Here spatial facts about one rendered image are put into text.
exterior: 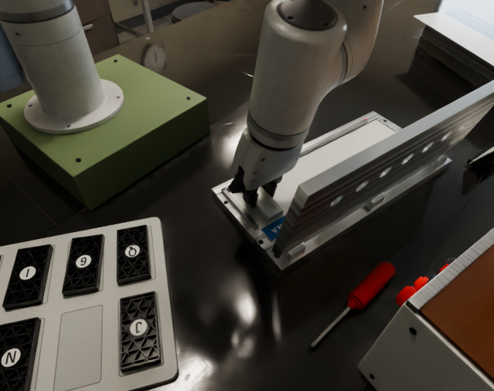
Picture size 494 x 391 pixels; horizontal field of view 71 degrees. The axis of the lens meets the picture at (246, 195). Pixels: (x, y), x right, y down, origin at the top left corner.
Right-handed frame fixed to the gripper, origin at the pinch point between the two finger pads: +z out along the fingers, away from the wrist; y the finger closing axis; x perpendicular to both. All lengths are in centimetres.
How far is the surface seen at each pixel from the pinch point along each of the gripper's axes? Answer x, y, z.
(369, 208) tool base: 12.7, -15.0, 0.2
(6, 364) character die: 4.4, 42.3, 1.9
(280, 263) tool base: 12.5, 4.9, 0.4
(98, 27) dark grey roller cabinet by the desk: -237, -38, 115
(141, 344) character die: 11.7, 27.5, 0.4
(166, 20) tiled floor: -290, -119, 158
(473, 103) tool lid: 12.1, -26.0, -18.8
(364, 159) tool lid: 11.5, -3.9, -18.8
